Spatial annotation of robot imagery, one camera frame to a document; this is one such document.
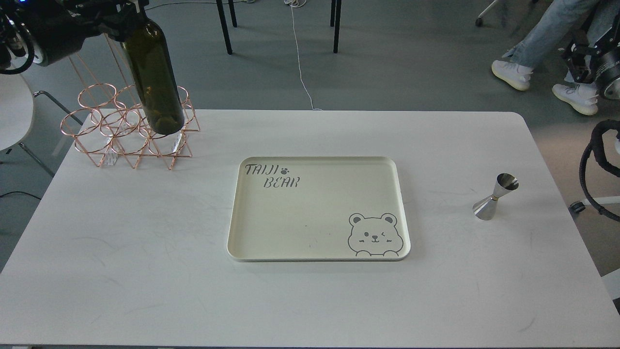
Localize white floor cable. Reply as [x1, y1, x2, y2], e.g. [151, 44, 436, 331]
[283, 0, 324, 112]

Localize black table legs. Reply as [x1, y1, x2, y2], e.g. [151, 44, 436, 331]
[216, 0, 342, 55]

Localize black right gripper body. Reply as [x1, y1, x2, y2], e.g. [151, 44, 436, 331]
[596, 47, 620, 101]

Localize white sneaker left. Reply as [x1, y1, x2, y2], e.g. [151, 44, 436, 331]
[491, 60, 533, 91]

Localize steel double jigger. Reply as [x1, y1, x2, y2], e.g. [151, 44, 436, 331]
[472, 173, 520, 221]

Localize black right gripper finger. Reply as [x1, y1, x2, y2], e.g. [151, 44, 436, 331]
[562, 41, 606, 85]

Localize white chair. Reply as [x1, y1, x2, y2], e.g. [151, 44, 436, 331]
[0, 74, 70, 177]

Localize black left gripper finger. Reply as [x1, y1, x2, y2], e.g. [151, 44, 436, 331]
[97, 0, 150, 42]

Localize black braided right cable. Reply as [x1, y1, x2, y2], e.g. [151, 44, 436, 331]
[579, 119, 620, 222]

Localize cream bear serving tray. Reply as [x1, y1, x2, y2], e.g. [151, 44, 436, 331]
[227, 157, 411, 261]

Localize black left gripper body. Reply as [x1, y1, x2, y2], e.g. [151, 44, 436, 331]
[22, 0, 110, 66]

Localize white sneaker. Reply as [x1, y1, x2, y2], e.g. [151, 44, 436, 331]
[491, 60, 533, 91]
[552, 84, 598, 116]

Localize person's leg in jeans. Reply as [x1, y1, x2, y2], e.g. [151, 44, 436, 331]
[503, 0, 620, 69]

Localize white sneaker right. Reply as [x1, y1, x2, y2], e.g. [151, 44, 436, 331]
[552, 84, 598, 116]

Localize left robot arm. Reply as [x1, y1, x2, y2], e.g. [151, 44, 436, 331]
[0, 0, 149, 75]

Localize copper wire wine rack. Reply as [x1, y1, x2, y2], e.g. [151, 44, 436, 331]
[60, 34, 201, 171]

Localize dark green wine bottle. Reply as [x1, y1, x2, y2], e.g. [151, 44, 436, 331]
[122, 13, 185, 135]

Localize white office chair base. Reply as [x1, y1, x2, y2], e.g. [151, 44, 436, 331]
[475, 0, 502, 27]

